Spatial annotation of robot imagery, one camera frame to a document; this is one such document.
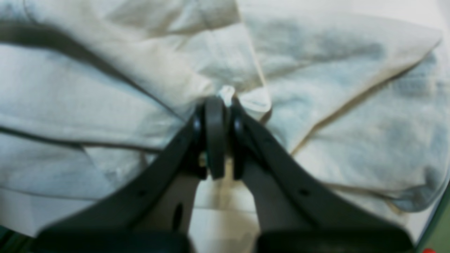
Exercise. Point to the grey t-shirt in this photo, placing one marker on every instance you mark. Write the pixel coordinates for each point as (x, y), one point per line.
(92, 91)

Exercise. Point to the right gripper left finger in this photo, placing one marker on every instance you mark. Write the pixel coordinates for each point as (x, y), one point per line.
(152, 213)

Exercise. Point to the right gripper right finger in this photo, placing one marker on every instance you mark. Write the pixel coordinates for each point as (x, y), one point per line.
(296, 213)

